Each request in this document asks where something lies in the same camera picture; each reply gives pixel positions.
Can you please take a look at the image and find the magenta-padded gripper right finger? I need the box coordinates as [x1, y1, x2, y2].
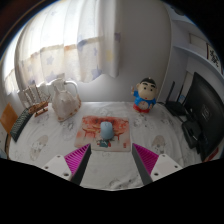
[131, 143, 184, 186]

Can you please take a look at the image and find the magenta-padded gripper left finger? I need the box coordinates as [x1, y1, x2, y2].
[41, 143, 92, 186]

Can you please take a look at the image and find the light blue computer mouse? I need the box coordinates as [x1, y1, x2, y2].
[99, 120, 115, 141]

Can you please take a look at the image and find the red printed mouse pad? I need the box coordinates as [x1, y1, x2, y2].
[73, 115, 132, 153]

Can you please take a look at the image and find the white printed tablecloth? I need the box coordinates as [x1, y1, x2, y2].
[8, 100, 214, 191]

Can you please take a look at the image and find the large white conch shell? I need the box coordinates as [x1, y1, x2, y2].
[49, 78, 83, 123]

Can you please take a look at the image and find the black router with antennas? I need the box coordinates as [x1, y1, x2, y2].
[164, 80, 188, 118]

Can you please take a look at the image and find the cartoon boy figurine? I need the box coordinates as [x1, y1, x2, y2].
[130, 77, 158, 114]

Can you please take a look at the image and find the wooden model sailing ship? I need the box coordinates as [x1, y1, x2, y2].
[22, 83, 52, 118]

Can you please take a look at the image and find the black computer monitor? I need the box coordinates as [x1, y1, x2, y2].
[181, 71, 224, 163]

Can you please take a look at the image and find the orange wooden chair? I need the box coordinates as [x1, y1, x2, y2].
[0, 102, 19, 158]

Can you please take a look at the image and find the white radiator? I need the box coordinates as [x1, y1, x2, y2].
[16, 78, 64, 108]

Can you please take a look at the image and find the white star-print curtain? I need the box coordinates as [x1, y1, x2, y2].
[3, 0, 122, 94]

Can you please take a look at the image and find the white wall shelf unit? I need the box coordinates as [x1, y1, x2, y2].
[171, 6, 224, 76]

